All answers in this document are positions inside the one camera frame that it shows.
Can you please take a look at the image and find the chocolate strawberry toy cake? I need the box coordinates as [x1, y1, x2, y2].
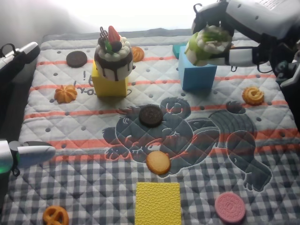
[94, 25, 135, 82]

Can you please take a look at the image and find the orange pretzel cookie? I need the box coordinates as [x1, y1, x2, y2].
[42, 205, 69, 225]

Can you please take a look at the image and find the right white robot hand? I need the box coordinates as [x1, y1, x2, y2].
[191, 0, 300, 68]

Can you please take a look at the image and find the chocolate sandwich cookie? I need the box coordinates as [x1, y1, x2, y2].
[138, 104, 163, 128]
[66, 50, 88, 68]

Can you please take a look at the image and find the smooth yellow cube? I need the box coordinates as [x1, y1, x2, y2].
[91, 60, 129, 98]

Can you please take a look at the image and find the plain round biscuit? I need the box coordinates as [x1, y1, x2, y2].
[145, 150, 171, 175]

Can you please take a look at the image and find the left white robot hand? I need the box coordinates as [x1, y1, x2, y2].
[0, 41, 56, 176]

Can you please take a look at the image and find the grey quilt with bear print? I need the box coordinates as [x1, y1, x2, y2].
[0, 24, 300, 225]

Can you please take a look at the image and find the orange rosette cookie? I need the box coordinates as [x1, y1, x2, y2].
[131, 46, 145, 63]

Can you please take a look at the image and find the orange flower cookie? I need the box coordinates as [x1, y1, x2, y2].
[54, 84, 78, 105]

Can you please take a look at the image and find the pink sandwich cookie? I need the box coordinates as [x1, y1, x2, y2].
[214, 191, 246, 223]

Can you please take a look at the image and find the yellow swirl cookie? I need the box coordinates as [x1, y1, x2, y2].
[242, 86, 264, 105]

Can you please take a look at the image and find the green kiwi toy cake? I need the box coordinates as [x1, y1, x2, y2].
[184, 25, 233, 67]

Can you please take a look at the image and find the blue cube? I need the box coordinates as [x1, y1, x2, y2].
[178, 50, 218, 91]

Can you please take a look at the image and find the flat teal block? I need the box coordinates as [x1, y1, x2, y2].
[172, 43, 188, 59]

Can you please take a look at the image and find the yellow textured sponge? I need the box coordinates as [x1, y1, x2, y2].
[134, 182, 182, 225]

